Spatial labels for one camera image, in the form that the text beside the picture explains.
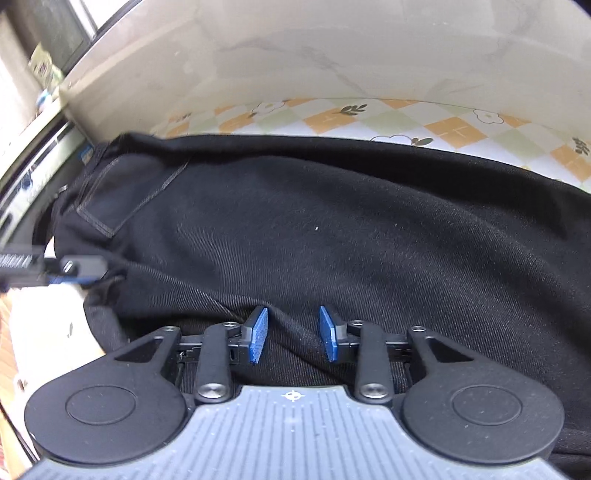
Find green white package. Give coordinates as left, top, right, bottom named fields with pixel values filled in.
left=28, top=44, right=63, bottom=90

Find floral checked tablecloth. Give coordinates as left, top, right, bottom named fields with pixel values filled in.
left=9, top=96, right=591, bottom=398

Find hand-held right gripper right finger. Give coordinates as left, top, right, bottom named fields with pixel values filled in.
left=318, top=305, right=486, bottom=405

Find black pants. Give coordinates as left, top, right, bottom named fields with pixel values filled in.
left=46, top=131, right=591, bottom=480

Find washing machine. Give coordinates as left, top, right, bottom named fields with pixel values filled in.
left=0, top=117, right=100, bottom=252

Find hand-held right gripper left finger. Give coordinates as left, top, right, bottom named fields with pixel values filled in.
left=99, top=305, right=269, bottom=405

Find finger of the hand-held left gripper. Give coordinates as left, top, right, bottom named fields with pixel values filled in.
left=44, top=255, right=108, bottom=286

